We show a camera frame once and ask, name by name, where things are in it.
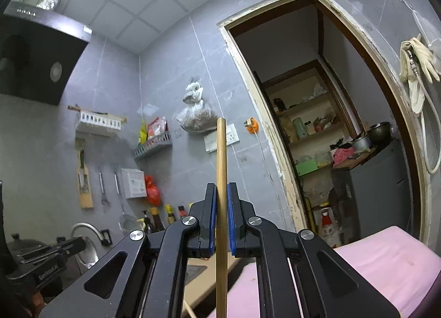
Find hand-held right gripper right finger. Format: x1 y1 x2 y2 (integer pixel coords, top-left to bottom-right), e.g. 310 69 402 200
227 182 400 318

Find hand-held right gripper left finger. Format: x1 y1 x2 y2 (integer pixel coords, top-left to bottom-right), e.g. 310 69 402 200
39 182 217 318

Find brown bamboo chopstick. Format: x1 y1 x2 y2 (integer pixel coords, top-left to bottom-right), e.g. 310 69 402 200
217 118 229 318

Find black pot with lid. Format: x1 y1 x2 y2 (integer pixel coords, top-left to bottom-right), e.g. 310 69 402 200
6 233 47 254

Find dark soy sauce bottle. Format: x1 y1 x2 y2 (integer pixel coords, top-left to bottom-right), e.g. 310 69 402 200
150 207 166 232

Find metal faucet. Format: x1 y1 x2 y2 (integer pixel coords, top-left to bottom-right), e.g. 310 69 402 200
71 222 113 246

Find black pump bottle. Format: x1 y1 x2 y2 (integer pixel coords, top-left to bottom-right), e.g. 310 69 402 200
142 210 154 235

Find red plastic bag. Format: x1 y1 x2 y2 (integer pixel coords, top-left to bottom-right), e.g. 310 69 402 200
144 175 163 207

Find hanging metal strainer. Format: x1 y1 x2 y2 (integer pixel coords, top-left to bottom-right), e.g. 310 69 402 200
113 170 137 235

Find wooden knife holder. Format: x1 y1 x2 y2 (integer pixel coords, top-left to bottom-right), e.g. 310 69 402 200
76 149 95 210

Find green box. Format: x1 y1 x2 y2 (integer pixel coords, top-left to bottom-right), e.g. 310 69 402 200
295 158 319 177

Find hanging metal fork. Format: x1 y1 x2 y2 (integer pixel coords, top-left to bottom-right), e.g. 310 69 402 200
98 170 111 206

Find red label plastic bottle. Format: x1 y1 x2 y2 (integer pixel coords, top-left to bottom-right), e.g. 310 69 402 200
318 207 342 249

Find clear bag of dried goods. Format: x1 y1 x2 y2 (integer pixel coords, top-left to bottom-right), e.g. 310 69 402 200
175 79 218 134

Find red snack packet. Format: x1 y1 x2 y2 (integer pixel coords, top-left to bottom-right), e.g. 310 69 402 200
147 116 169 140

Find pink rag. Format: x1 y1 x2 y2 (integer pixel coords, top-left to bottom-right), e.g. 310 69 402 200
332 147 356 167

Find wooden shelf unit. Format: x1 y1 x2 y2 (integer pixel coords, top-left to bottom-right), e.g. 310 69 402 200
253 59 363 209

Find grey fridge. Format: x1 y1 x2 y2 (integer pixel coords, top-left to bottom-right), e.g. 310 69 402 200
330 139 415 247

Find small steel pot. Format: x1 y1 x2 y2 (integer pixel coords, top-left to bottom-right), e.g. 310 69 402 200
351 135 371 152

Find pink flowered tablecloth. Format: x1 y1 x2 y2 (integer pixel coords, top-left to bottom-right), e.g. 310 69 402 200
207 226 441 318

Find dark metal pot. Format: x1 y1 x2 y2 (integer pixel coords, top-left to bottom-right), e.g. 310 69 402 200
368 121 392 144

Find black range hood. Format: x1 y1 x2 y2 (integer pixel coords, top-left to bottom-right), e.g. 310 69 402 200
0 1 92 107

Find cream rubber gloves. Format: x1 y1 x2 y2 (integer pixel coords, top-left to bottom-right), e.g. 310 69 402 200
399 33 441 114

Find white wall box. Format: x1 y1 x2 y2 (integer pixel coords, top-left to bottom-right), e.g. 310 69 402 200
120 168 148 200

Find white wall socket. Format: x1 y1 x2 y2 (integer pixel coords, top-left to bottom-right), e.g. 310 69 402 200
203 124 240 153

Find grey wall shelf basket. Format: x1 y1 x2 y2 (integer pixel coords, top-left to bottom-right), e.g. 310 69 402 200
133 132 173 159

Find white wall rack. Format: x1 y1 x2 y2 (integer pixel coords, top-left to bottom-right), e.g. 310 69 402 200
75 109 127 138

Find white hose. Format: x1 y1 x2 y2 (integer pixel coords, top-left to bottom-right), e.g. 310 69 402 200
408 48 441 174

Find wooden door frame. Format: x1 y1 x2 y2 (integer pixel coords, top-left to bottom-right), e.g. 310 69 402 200
217 0 433 247

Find silver foil exhaust duct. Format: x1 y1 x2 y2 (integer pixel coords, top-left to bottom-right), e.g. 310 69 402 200
36 0 66 10

